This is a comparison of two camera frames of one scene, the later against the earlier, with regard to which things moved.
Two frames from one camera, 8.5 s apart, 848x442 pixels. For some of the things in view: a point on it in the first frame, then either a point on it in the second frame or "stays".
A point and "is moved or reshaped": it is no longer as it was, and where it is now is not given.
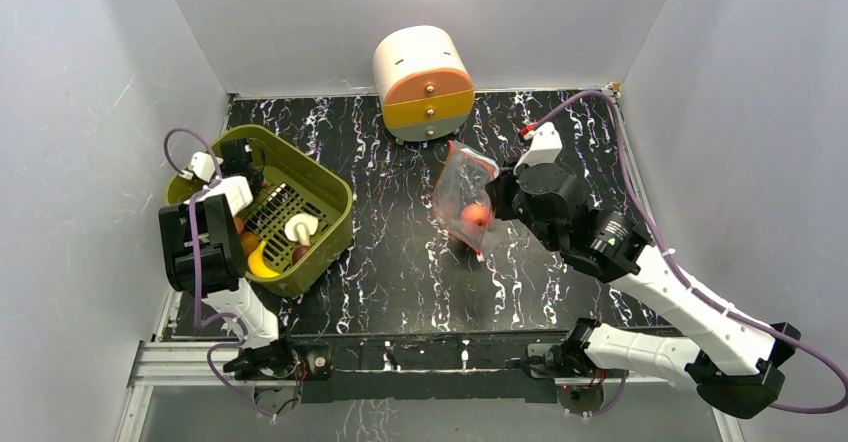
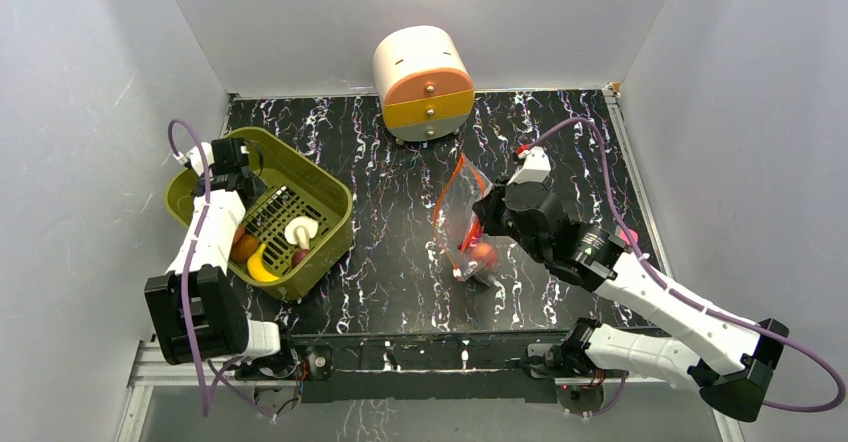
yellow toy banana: (257, 263) stays
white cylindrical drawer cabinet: (426, 81) stays
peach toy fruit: (475, 215) to (486, 253)
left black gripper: (260, 174) stays
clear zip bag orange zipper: (463, 209) is moved or reshaped
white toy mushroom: (300, 227) stays
